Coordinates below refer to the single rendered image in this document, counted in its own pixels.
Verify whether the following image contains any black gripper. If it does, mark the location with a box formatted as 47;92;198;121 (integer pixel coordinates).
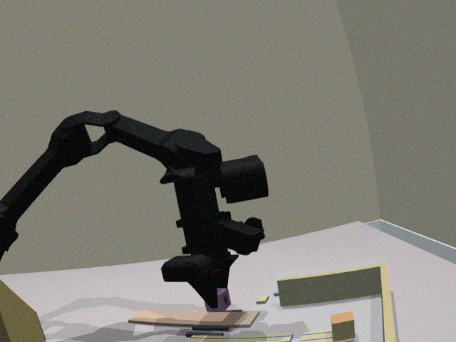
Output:
161;206;239;309

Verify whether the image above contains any purple letter cube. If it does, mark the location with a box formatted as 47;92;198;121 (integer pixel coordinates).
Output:
204;289;231;311

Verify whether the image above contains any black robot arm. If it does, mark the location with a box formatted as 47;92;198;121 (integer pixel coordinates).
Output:
0;110;268;261

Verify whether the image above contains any pale yellow strip with blue lines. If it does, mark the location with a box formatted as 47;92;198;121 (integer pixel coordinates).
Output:
187;336;231;342

